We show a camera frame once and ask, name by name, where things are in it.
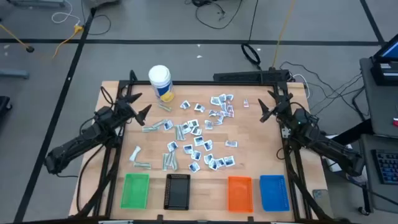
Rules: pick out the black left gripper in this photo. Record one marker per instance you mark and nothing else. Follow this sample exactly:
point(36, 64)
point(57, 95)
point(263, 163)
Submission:
point(126, 110)

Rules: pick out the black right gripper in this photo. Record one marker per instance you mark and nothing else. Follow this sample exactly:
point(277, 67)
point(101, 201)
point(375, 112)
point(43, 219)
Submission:
point(289, 113)

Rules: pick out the white red ointment packet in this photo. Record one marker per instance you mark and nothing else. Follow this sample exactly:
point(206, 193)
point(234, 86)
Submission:
point(246, 103)
point(220, 118)
point(217, 122)
point(228, 114)
point(229, 109)
point(224, 106)

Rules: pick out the orange plastic basket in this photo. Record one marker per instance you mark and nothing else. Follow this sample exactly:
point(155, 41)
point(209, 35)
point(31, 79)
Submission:
point(240, 194)

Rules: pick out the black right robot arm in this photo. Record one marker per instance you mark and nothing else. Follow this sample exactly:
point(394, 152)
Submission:
point(329, 147)

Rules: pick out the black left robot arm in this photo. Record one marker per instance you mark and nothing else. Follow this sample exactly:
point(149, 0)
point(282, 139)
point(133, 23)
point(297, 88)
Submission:
point(74, 144)

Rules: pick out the white-lidded wipes canister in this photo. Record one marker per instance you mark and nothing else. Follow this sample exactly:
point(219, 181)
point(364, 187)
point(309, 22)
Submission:
point(160, 79)

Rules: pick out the black perforated bar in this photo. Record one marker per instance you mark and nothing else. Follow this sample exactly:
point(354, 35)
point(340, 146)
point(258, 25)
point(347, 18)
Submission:
point(248, 76)

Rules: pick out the green plastic basket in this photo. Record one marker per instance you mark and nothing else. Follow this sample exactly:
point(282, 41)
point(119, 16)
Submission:
point(134, 191)

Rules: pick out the blue plastic basket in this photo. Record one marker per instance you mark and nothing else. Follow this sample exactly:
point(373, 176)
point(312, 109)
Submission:
point(274, 193)

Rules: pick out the black plastic basket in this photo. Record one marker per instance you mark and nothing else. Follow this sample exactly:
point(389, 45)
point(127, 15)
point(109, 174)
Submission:
point(177, 192)

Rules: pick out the grey phone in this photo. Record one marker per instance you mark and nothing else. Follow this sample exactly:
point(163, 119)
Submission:
point(317, 194)

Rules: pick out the grey desk top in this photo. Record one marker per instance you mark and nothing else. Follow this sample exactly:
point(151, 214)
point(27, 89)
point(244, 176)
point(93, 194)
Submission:
point(382, 105)

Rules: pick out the grey floor object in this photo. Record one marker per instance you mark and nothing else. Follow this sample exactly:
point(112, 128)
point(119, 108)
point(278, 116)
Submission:
point(99, 2)

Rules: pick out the black device with labels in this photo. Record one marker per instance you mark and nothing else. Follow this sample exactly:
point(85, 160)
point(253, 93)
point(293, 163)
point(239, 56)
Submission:
point(382, 77)

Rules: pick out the black floor disc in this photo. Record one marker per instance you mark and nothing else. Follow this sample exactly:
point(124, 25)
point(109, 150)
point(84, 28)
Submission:
point(30, 49)

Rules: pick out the small red object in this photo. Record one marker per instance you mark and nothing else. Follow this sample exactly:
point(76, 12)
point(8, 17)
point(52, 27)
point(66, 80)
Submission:
point(395, 122)

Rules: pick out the black keyboard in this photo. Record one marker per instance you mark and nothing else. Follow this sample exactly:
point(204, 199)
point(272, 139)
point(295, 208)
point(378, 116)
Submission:
point(387, 166)

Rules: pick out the monitor with blue screen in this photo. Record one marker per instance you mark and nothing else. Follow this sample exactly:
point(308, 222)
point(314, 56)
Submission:
point(390, 51)

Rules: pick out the black chair base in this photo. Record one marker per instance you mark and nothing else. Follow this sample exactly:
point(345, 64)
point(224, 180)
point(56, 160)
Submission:
point(3, 104)

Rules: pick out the black caster wheel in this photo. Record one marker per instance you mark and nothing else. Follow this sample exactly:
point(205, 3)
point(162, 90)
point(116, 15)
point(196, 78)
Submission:
point(363, 211)

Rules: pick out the grey desk with keyboard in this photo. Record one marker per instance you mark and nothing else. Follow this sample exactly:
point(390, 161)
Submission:
point(382, 196)

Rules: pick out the long grey floor bar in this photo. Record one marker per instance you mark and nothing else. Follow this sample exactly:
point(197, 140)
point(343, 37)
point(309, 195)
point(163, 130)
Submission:
point(37, 2)

